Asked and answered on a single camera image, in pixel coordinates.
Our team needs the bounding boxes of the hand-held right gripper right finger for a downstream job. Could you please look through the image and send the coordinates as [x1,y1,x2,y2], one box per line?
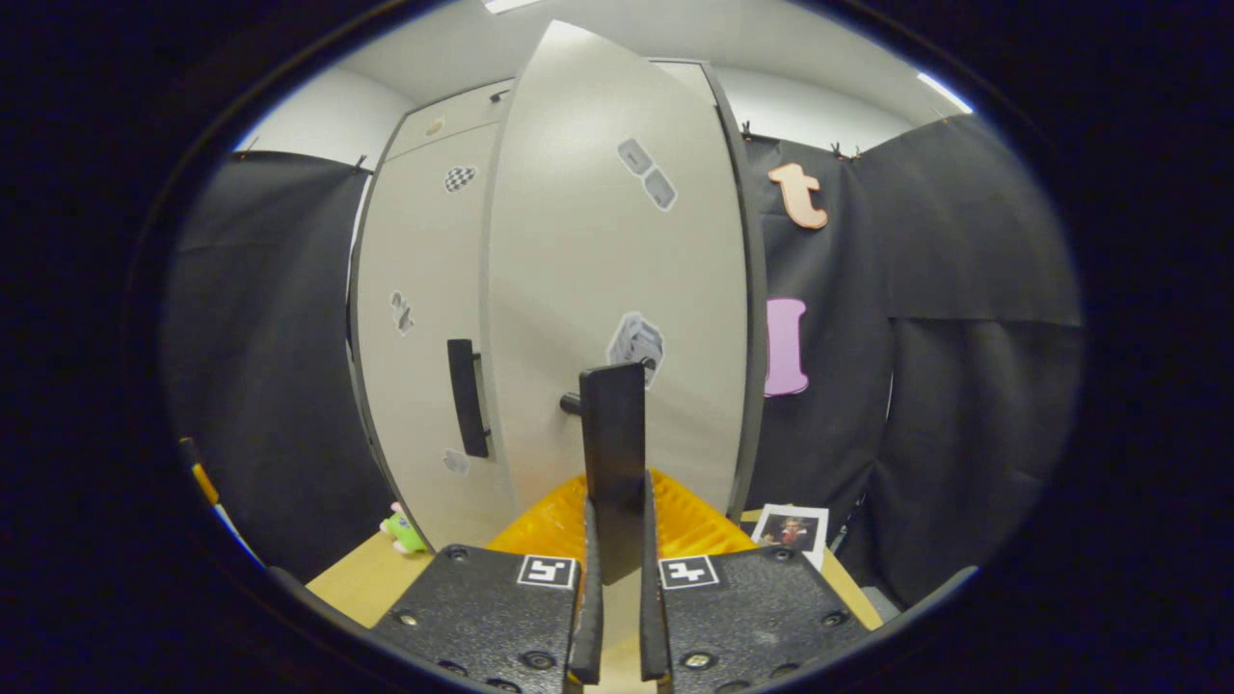
[636,469,873,694]

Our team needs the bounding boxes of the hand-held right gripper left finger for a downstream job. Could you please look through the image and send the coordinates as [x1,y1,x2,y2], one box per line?
[371,469,606,694]

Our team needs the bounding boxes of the grey double-door shoe cabinet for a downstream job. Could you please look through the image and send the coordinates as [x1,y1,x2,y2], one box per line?
[345,58,769,555]

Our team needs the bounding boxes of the shoe cabinet door cube stickers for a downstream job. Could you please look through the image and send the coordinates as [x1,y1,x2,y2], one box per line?
[479,19,763,587]

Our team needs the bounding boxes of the white-bordered picture card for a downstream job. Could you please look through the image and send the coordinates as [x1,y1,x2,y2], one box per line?
[751,503,831,572]

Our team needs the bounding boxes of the green pink plush toy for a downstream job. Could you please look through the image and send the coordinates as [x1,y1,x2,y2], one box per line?
[379,501,431,556]

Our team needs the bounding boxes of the black backdrop cloth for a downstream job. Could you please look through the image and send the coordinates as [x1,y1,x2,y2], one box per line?
[742,114,1086,610]
[162,149,396,584]

